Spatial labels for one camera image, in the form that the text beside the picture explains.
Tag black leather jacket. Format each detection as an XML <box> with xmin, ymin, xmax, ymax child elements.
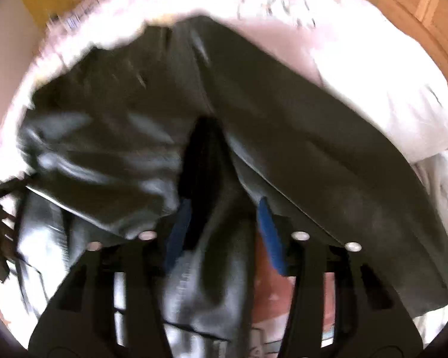
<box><xmin>17</xmin><ymin>16</ymin><xmax>448</xmax><ymax>357</ymax></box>

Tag pink patterned bed blanket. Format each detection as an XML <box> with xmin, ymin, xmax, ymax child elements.
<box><xmin>0</xmin><ymin>0</ymin><xmax>448</xmax><ymax>357</ymax></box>

